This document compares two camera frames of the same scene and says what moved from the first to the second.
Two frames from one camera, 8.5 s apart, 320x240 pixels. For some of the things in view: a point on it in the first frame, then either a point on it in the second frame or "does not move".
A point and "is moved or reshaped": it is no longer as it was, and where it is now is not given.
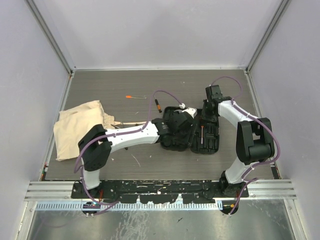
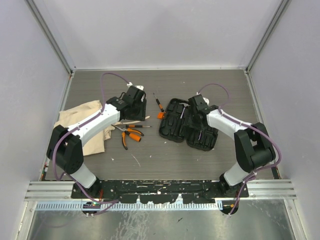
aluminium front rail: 260,190 does not move
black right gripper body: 206,114 to 192,120
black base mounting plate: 161,192 does not move
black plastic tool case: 203,138 is moved or reshaped
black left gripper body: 180,133 to 135,115
